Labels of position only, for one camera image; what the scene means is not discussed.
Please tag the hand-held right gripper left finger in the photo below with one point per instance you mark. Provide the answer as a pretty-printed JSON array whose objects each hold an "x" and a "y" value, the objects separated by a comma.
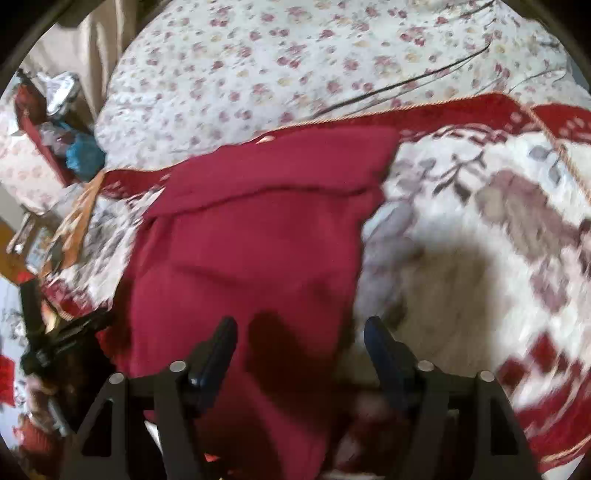
[{"x": 217, "y": 355}]

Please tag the beige curtain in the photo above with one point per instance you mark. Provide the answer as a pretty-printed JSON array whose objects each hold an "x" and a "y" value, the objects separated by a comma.
[{"x": 87, "y": 46}]

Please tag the orange patterned cloth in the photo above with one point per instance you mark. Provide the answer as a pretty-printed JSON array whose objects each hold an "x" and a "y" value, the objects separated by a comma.
[{"x": 76, "y": 221}]

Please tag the white floral quilt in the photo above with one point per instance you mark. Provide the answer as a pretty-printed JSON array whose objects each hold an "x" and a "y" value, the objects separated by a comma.
[{"x": 300, "y": 69}]

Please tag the red box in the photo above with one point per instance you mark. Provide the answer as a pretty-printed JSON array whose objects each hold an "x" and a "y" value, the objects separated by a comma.
[{"x": 39, "y": 129}]

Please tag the dark red garment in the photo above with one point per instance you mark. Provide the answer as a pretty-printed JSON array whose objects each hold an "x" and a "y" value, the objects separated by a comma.
[{"x": 258, "y": 249}]

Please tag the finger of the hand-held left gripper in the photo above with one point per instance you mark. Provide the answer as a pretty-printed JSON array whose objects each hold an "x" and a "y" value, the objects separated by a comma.
[
  {"x": 31, "y": 314},
  {"x": 69, "y": 330}
]

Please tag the silver foil packet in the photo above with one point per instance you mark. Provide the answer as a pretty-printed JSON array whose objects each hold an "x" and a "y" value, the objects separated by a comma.
[{"x": 60, "y": 94}]

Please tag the red and cream patterned blanket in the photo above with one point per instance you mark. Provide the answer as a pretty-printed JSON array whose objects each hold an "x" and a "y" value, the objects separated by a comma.
[{"x": 485, "y": 240}]

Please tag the teal cloth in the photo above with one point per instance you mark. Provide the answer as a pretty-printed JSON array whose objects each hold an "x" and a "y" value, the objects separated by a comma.
[{"x": 84, "y": 154}]

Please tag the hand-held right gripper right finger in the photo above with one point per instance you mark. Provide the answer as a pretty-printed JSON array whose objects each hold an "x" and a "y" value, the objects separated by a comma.
[{"x": 383, "y": 355}]

